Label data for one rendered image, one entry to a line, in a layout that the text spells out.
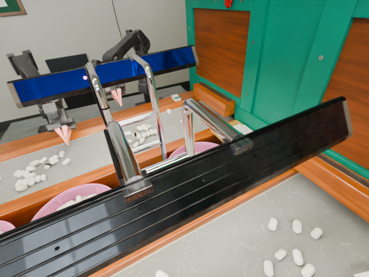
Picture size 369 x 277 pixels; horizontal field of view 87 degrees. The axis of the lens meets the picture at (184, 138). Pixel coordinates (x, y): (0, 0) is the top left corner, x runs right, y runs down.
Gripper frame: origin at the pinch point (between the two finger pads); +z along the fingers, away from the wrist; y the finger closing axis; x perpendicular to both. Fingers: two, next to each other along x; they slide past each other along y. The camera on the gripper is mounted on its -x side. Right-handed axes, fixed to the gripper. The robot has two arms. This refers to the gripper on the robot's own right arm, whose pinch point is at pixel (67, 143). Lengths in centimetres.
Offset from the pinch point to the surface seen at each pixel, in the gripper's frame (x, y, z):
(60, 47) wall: 135, -2, -155
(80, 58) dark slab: 142, 14, -141
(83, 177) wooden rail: -9.4, 3.1, 16.9
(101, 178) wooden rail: -11.2, 8.9, 19.9
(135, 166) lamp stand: -65, 19, 25
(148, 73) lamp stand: -38, 33, -1
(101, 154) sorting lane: 1.2, 10.9, 8.9
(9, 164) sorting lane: 12.2, -26.2, -2.8
